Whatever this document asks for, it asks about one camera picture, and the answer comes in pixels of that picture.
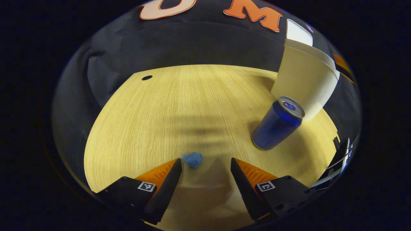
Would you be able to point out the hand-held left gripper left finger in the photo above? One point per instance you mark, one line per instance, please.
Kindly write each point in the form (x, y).
(165, 189)

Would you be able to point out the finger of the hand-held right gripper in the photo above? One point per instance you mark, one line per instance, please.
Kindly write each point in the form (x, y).
(343, 67)

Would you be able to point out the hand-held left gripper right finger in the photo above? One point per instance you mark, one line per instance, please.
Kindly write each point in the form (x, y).
(245, 189)

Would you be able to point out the blue paper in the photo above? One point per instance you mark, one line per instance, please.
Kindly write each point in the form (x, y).
(193, 160)

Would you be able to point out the white desktop garbage bin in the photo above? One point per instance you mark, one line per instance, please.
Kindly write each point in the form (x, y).
(305, 80)

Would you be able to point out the blue pop can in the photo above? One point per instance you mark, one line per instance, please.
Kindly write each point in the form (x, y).
(276, 126)

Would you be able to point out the black backdrop cloth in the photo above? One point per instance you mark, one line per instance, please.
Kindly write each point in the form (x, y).
(199, 45)

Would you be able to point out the dark furniture frame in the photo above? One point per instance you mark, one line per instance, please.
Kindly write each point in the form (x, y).
(337, 166)

